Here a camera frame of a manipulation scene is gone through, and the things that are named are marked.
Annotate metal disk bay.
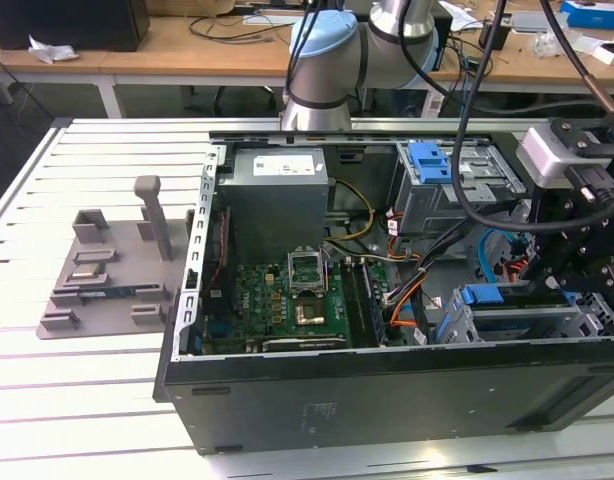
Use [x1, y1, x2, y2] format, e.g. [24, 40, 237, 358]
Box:
[434, 284, 614, 345]

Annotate metal optical drive cage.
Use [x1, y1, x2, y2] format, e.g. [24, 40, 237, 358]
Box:
[394, 139, 531, 237]

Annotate blue plastic drive latch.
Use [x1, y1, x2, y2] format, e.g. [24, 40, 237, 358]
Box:
[408, 142, 462, 185]

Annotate clear plastic bag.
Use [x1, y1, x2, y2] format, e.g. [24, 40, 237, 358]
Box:
[529, 24, 586, 59]

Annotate flat silver box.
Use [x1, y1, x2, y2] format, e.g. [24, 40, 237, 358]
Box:
[511, 10, 571, 35]

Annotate installed RAM stick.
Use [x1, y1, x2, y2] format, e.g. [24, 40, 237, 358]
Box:
[361, 259, 388, 347]

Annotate blue cardboard box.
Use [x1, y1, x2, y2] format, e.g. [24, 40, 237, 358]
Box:
[560, 0, 614, 29]

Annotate black RAM slot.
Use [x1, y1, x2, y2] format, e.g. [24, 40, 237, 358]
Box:
[339, 257, 371, 349]

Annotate black open PC case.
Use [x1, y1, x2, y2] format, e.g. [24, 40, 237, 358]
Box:
[151, 117, 614, 456]

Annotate CPU socket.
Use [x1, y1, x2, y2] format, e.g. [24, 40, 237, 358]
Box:
[292, 297, 328, 329]

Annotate metal socket cover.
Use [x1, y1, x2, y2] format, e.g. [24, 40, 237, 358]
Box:
[285, 248, 329, 299]

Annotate black graphics card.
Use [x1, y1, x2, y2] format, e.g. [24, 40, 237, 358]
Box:
[246, 333, 349, 354]

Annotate grey power supply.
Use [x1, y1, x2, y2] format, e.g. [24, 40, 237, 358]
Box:
[216, 147, 331, 251]

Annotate green motherboard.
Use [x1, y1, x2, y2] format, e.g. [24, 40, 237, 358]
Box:
[201, 259, 403, 351]

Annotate wooden desk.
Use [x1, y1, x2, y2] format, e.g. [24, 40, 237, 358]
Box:
[0, 12, 614, 120]

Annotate grey parts rack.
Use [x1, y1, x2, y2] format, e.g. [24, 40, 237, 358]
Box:
[34, 174, 196, 342]

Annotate loose RAM stick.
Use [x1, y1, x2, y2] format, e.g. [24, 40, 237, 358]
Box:
[76, 285, 163, 301]

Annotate silver CPU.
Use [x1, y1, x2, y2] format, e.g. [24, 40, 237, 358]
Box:
[69, 264, 106, 284]

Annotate large black box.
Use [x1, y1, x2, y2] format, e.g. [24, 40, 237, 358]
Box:
[0, 0, 151, 54]

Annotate crumpled white paper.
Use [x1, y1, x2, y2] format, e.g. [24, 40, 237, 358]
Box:
[29, 34, 81, 64]

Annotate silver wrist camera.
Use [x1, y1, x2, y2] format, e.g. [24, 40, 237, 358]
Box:
[515, 124, 613, 190]

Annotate blue data wire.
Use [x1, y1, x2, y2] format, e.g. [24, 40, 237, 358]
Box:
[479, 228, 531, 287]

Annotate black cable with brown end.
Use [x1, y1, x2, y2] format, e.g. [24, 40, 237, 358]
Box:
[539, 0, 614, 117]

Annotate thick black camera cable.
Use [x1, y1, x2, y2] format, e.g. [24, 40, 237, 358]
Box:
[449, 0, 614, 235]

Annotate orange wires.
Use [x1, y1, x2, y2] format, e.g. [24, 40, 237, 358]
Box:
[386, 278, 434, 330]

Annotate yellow wires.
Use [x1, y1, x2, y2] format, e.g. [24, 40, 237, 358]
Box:
[326, 179, 377, 242]

